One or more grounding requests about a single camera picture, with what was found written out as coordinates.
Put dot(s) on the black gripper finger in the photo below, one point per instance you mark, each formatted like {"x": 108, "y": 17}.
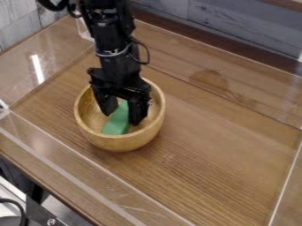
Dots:
{"x": 106, "y": 100}
{"x": 138, "y": 109}

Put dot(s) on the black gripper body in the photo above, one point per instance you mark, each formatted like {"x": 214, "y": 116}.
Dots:
{"x": 116, "y": 79}

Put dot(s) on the brown wooden bowl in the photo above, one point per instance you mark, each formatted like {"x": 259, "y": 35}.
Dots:
{"x": 90, "y": 120}

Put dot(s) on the green rectangular block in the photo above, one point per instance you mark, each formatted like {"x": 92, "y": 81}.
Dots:
{"x": 118, "y": 124}

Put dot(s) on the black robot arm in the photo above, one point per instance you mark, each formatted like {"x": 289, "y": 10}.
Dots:
{"x": 108, "y": 21}

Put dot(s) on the black metal table frame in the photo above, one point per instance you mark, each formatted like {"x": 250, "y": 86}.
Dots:
{"x": 21, "y": 197}

